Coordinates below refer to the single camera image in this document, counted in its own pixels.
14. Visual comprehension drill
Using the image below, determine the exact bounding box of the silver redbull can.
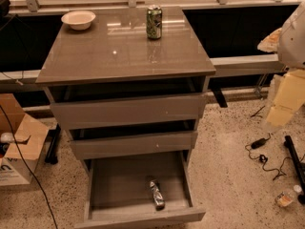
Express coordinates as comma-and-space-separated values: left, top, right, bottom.
149, 179, 165, 210

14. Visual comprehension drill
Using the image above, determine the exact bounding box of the grey middle drawer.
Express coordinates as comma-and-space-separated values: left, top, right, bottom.
71, 131, 198, 159

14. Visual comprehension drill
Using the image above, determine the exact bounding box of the grey open bottom drawer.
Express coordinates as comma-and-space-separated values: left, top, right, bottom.
74, 152, 205, 229

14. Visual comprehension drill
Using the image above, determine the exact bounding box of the brown cardboard box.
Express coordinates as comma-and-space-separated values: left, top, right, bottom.
0, 94, 49, 186

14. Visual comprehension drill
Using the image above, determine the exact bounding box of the black power adapter with cable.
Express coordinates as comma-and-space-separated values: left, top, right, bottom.
245, 136, 287, 180

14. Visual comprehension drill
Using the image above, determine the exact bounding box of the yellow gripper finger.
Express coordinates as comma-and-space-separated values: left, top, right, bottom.
265, 70, 305, 128
257, 28, 282, 52

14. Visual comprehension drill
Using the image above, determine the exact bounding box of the white paper bowl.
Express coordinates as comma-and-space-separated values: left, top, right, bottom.
61, 10, 96, 31

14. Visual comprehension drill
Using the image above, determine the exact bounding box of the black metal stand leg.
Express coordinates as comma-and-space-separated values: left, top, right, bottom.
284, 135, 305, 205

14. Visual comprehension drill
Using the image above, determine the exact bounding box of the black table leg left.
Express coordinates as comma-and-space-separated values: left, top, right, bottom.
45, 125, 61, 165

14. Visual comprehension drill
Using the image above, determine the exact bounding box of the grey drawer cabinet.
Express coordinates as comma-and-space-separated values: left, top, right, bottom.
35, 5, 217, 164

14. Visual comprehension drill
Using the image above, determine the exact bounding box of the black floor cable left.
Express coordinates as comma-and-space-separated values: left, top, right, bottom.
0, 104, 59, 229

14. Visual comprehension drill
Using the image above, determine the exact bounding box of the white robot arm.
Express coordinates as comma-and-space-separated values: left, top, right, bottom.
257, 2, 305, 128

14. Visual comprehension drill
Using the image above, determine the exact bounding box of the clear plastic bottle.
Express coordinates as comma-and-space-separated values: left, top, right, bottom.
274, 185, 302, 207

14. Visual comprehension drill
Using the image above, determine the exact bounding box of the green soda can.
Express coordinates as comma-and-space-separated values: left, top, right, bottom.
146, 5, 162, 40

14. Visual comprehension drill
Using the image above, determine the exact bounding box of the grey top drawer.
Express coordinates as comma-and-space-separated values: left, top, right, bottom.
51, 94, 204, 130

